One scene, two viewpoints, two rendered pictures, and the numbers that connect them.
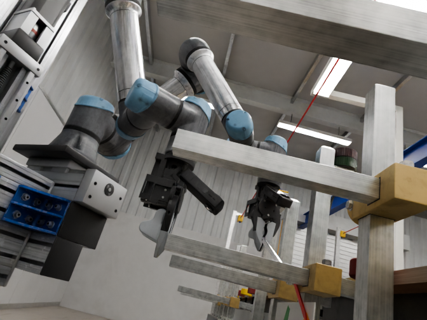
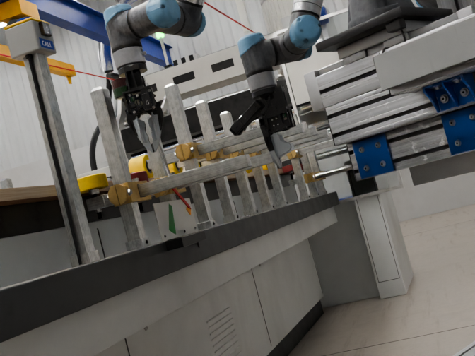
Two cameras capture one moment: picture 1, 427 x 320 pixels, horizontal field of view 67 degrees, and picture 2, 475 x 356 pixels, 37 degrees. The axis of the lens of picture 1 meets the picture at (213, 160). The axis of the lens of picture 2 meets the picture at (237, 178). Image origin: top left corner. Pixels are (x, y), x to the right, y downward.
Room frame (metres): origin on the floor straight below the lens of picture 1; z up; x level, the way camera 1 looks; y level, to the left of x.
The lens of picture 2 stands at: (2.56, 0.44, 0.72)
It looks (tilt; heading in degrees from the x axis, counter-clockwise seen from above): 3 degrees up; 195
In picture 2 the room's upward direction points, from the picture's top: 15 degrees counter-clockwise
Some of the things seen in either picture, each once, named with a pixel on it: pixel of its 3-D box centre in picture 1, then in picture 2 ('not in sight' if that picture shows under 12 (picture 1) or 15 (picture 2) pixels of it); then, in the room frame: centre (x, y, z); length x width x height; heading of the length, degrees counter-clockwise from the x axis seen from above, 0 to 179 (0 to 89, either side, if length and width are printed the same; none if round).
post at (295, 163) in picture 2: not in sight; (295, 163); (-1.05, -0.20, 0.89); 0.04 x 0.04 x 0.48; 88
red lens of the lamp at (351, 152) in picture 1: (344, 157); (121, 84); (0.70, -0.31, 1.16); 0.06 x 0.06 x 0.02
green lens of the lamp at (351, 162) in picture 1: (343, 166); (124, 92); (0.70, -0.31, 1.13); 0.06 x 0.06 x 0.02
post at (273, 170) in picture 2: not in sight; (273, 170); (-0.55, -0.22, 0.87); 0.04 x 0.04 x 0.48; 88
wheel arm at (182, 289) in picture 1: (216, 298); not in sight; (1.91, -0.21, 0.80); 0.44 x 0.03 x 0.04; 88
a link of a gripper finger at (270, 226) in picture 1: (263, 237); (142, 134); (0.93, -0.20, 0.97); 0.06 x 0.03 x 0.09; 18
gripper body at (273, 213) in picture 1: (264, 201); (138, 91); (0.93, -0.18, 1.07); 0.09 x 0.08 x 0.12; 18
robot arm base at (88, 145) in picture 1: (75, 148); (377, 4); (0.95, 0.42, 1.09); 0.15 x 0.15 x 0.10
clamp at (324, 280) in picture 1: (316, 282); (167, 186); (0.67, -0.26, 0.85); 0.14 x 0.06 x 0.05; 178
